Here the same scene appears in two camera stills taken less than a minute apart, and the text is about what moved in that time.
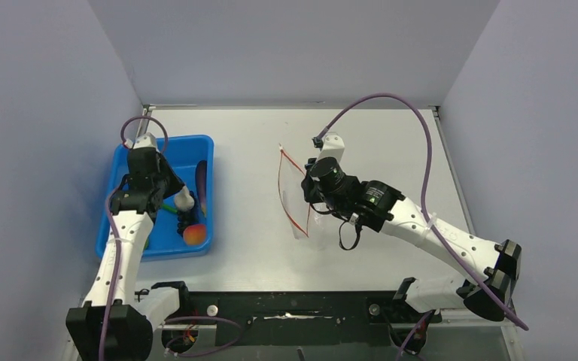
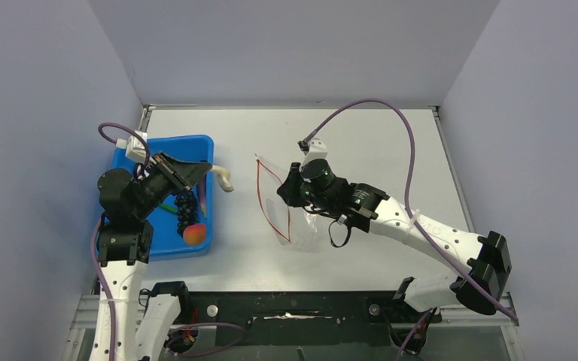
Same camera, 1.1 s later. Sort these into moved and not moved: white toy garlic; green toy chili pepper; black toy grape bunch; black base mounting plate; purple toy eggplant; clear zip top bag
Moved: white toy garlic; clear zip top bag
Not moved: black base mounting plate; black toy grape bunch; purple toy eggplant; green toy chili pepper
